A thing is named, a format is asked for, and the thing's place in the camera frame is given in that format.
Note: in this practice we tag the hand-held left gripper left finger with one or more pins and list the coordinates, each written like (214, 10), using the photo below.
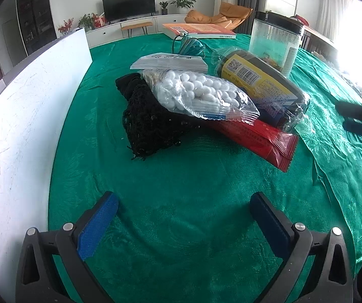
(97, 227)

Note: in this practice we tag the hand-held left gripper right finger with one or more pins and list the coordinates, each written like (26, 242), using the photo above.
(272, 227)

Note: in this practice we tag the red snack packet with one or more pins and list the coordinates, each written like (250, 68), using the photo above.
(256, 137)

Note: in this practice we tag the yellow label dark packet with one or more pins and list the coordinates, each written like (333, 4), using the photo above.
(256, 79)

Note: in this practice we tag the black mesh cloth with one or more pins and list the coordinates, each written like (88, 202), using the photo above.
(149, 123)

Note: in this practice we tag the white cardboard box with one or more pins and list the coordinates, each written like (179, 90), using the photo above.
(16, 132)

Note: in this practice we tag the bag of white beads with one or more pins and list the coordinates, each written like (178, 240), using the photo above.
(193, 91)

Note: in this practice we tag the white tissue packet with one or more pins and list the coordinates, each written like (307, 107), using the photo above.
(168, 61)

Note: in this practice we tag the green satin tablecloth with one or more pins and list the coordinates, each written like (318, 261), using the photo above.
(184, 195)

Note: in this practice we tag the white curtain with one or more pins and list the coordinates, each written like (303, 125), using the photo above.
(339, 6)

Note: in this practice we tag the red cloth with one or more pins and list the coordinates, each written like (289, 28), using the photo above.
(301, 19)

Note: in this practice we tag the clear jar with black lid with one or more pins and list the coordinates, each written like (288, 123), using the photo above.
(272, 44)

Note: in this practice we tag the orange lounge chair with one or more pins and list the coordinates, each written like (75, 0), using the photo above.
(228, 14)

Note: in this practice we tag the orange book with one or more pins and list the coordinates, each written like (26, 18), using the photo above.
(196, 29)

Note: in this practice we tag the white television cabinet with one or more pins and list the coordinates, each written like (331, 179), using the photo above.
(105, 34)

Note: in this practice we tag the red flower arrangement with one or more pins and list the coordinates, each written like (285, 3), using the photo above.
(65, 26)

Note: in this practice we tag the red gift box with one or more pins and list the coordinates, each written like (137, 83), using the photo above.
(98, 21)

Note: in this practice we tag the green bushy potted plant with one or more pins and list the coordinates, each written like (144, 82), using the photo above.
(86, 21)

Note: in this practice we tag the large leafy potted plant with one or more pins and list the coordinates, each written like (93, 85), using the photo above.
(182, 1)

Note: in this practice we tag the small bench with orange top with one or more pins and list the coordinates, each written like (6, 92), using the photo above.
(136, 24)

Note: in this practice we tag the small potted plant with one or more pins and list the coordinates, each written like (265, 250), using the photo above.
(163, 6)

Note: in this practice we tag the black glass display cabinet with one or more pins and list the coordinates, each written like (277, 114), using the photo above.
(35, 12)

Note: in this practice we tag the black television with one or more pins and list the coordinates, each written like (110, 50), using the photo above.
(127, 4)

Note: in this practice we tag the wooden slatted bed frame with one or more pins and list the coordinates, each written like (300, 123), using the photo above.
(320, 38)

